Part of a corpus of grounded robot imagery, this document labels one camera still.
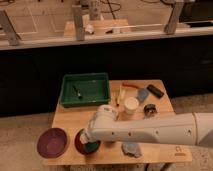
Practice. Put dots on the small black round object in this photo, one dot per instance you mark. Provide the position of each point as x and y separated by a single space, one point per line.
150 110

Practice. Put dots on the red bowl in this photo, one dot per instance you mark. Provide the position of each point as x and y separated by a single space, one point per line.
79 145

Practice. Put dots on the white object on shelf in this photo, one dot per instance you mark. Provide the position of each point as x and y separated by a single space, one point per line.
89 29

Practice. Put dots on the grey post right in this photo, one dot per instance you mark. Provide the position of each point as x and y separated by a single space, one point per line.
177 6

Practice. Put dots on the white round container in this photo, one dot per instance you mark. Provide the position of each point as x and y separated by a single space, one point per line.
130 105

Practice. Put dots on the blue grey sponge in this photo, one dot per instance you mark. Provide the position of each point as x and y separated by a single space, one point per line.
142 94

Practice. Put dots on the green plastic tray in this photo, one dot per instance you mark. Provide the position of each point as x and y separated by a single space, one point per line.
94 89

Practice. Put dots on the grey post left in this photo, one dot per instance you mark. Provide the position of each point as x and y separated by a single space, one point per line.
8 28

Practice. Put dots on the black rectangular block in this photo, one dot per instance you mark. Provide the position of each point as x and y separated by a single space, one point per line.
154 90

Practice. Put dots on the blue grey cloth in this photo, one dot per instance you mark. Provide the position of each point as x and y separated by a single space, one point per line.
131 149

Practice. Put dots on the small tool in tray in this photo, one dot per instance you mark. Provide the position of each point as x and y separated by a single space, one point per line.
77 92

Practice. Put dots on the grey post middle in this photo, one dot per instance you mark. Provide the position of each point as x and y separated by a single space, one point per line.
78 23

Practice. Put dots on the yellow handled utensil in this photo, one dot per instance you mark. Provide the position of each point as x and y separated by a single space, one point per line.
120 96

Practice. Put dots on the dark red plate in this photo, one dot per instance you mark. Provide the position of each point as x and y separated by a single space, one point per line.
52 143

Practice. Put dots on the green sponge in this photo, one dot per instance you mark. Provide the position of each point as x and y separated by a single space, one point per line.
91 146

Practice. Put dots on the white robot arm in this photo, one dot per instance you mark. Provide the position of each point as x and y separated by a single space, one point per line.
183 129

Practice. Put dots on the wooden table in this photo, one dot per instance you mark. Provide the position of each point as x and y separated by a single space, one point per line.
73 119

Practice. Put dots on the grey post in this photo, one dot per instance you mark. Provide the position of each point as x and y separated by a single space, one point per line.
177 6
78 23
8 28

